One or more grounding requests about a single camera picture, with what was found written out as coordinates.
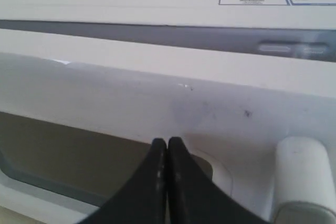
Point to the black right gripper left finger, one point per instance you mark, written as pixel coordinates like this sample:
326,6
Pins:
142,199

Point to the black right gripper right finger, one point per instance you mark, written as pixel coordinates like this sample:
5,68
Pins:
193,197

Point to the white microwave oven body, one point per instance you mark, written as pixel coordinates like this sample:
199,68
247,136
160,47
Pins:
302,32

